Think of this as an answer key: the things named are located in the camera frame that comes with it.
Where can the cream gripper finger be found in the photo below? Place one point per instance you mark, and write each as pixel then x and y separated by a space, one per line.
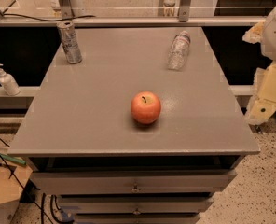
pixel 262 104
pixel 254 34

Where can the silver redbull can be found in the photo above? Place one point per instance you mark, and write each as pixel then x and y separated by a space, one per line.
pixel 69 41

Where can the clear plastic water bottle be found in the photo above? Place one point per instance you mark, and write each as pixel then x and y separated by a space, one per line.
pixel 179 51

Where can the red apple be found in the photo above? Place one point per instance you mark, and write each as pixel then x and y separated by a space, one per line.
pixel 145 107

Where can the grey drawer cabinet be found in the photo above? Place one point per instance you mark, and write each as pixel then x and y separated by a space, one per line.
pixel 106 168

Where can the white pump dispenser bottle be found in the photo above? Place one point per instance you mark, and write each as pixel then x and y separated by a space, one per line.
pixel 8 82

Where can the green rod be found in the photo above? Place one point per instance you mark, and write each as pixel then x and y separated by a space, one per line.
pixel 12 159

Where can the cardboard box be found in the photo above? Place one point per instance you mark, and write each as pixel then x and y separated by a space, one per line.
pixel 11 190

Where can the right metal bracket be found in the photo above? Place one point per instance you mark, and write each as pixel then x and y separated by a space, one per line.
pixel 184 9

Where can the metal bracket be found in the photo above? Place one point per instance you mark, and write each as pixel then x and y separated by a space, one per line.
pixel 66 9
pixel 184 9

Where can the left metal bracket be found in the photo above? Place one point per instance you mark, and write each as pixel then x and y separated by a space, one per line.
pixel 66 9

